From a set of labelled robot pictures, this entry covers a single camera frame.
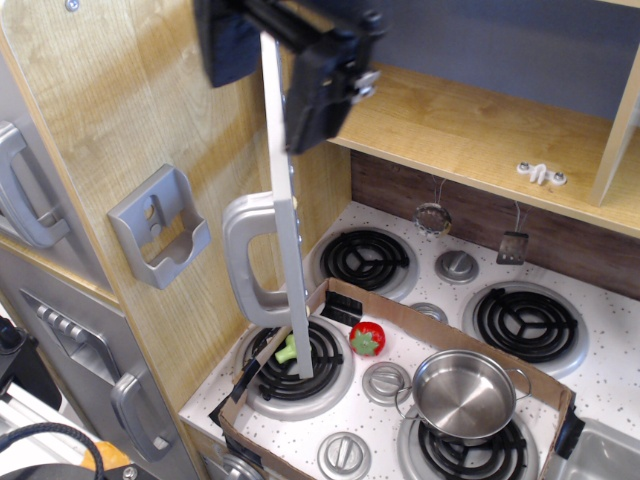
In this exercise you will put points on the black burner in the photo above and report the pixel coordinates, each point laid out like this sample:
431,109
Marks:
511,454
279,393
370,258
529,321

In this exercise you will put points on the front left black burner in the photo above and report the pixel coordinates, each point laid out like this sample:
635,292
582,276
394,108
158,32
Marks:
279,393

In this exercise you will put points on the grey oven knob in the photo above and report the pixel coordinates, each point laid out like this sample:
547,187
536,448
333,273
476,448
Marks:
238,469

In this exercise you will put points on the white door catch clip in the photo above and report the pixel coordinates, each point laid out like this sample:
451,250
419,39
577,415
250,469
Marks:
540,174

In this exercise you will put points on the grey toy microwave door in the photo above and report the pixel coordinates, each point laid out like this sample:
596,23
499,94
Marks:
273,211

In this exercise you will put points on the hanging metal spatula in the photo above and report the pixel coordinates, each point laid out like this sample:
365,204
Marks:
514,243

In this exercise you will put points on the grey front stove knob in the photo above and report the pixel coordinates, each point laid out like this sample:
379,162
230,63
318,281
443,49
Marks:
344,456

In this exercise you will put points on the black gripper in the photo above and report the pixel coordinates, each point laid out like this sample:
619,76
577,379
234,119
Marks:
331,74

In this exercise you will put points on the green toy broccoli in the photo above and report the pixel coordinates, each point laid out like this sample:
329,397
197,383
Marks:
288,352

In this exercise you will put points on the back left black burner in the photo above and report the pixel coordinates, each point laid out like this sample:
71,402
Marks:
370,258

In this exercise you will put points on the grey ice dispenser panel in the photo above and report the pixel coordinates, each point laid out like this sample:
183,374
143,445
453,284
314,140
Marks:
88,349

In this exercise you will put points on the front right black burner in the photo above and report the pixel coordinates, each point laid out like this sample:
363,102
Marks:
511,454

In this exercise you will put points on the small steel pot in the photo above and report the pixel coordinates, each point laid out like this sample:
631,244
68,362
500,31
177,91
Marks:
463,396

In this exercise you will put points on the grey plastic phone holder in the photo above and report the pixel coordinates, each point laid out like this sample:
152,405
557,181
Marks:
141,217

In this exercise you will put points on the upper grey fridge handle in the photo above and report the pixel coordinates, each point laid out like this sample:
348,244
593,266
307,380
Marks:
28,213

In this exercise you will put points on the hanging metal strainer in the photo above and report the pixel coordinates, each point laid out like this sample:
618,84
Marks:
432,219

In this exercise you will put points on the grey centre stove knob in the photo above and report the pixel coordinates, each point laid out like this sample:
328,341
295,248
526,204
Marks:
385,383

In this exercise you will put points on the red toy strawberry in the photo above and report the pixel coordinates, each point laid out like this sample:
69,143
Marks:
367,339

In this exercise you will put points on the grey toy sink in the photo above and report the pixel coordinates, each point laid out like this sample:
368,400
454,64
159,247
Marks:
596,452

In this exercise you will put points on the back right black burner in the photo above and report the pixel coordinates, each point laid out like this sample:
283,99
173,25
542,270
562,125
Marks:
529,321

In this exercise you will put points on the brown cardboard tray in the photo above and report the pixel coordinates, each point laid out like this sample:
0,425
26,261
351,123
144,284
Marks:
414,335

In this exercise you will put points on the grey fridge handle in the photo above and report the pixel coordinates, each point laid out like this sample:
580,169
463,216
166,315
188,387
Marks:
28,213
123,401

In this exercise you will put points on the grey small stove knob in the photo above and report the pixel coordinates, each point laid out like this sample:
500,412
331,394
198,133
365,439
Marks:
431,310

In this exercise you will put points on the lower grey fridge handle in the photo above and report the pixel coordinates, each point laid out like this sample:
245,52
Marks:
123,401

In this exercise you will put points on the grey back stove knob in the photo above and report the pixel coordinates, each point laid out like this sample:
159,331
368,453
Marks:
457,267

